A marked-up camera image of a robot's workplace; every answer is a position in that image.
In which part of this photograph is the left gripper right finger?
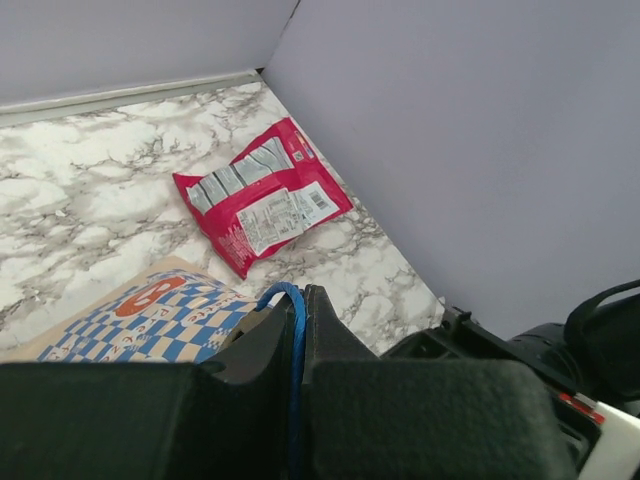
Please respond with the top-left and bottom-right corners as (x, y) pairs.
(303, 286), (575, 479)

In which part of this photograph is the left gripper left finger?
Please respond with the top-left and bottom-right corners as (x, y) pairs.
(1, 299), (295, 479)

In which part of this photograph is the blue checkered paper bag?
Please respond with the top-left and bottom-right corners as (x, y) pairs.
(37, 257), (307, 480)

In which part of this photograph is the pink snack bag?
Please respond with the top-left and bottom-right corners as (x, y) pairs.
(173, 117), (353, 278)

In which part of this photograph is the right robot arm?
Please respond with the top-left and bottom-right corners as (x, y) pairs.
(383, 280), (639, 404)

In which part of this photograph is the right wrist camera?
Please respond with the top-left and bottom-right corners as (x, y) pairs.
(552, 393), (639, 480)

